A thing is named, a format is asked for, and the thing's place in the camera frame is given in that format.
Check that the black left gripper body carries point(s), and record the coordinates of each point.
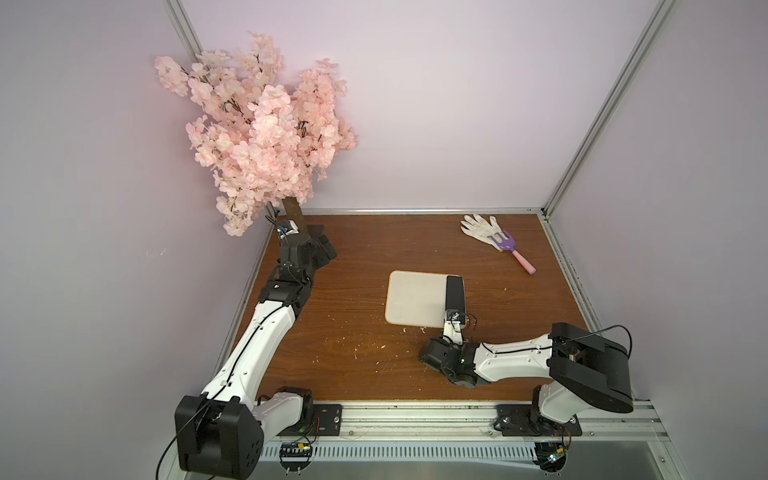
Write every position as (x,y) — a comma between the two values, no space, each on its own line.
(312,262)

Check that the black cleaver knife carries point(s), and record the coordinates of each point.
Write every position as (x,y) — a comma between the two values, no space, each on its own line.
(455,302)

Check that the white cutting board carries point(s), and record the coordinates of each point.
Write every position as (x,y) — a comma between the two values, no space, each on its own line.
(415,299)

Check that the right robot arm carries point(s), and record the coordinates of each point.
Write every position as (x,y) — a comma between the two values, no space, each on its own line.
(586,370)

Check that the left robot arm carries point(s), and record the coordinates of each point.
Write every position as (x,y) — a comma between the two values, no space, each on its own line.
(222,431)

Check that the right circuit board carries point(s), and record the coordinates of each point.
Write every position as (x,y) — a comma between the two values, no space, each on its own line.
(550,457)

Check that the circuit board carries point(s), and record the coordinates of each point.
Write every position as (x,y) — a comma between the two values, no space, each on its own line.
(550,457)
(295,457)

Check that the left circuit board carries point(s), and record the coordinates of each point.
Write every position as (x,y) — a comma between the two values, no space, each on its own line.
(295,457)

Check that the pink cherry blossom tree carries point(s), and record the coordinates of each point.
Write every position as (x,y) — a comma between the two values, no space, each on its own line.
(264,142)

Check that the purple pink toy rake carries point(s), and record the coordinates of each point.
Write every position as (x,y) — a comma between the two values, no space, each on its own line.
(506,243)

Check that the white work glove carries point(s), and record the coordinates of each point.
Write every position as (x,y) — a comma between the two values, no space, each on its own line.
(481,229)

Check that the dark metal tree base plate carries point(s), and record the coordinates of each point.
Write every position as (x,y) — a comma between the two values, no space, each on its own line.
(316,231)

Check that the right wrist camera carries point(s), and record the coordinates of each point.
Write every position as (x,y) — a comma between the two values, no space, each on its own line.
(454,323)

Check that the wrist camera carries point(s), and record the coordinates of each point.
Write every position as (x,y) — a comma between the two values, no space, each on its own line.
(286,228)
(454,323)

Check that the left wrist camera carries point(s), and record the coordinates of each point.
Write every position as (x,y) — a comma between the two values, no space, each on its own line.
(286,228)

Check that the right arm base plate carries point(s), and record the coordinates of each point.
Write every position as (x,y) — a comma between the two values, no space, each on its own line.
(523,420)

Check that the aluminium front rail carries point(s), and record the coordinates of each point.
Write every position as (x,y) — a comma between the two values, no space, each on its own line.
(475,421)

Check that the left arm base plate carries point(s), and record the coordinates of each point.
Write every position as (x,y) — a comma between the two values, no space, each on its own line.
(322,419)

